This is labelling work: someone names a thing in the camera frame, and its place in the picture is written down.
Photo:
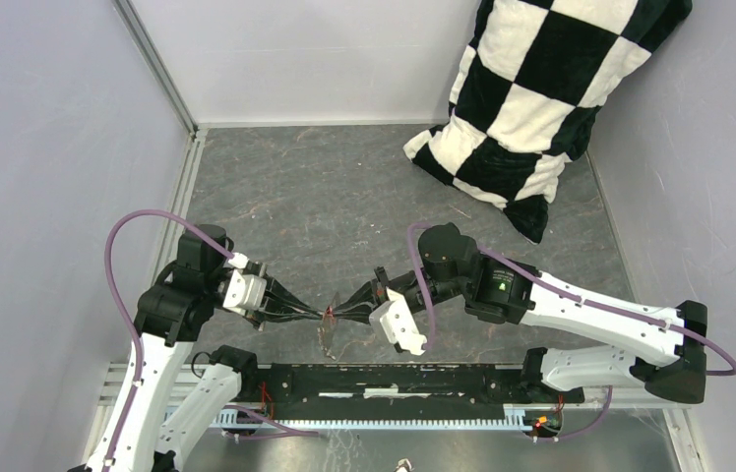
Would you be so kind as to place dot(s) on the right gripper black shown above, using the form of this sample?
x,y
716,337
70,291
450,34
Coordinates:
x,y
365,295

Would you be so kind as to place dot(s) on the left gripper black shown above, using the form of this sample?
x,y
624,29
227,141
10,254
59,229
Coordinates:
x,y
276,289

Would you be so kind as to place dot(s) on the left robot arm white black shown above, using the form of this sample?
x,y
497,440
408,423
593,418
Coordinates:
x,y
140,434

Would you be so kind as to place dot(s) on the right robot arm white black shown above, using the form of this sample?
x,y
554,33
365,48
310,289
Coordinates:
x,y
658,349

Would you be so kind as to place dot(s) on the black white checkered blanket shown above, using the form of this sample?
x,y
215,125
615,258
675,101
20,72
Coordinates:
x,y
530,84

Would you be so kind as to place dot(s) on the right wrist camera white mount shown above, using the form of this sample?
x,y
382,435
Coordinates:
x,y
394,321

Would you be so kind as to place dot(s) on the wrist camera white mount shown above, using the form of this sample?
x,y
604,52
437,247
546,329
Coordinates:
x,y
244,288
394,321

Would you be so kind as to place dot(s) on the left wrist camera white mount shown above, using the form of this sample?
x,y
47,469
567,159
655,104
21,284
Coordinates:
x,y
244,288

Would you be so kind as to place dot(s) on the white toothed cable duct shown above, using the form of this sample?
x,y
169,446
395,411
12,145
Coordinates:
x,y
512,419

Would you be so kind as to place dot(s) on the aluminium corner frame post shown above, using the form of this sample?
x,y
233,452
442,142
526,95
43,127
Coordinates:
x,y
140,35

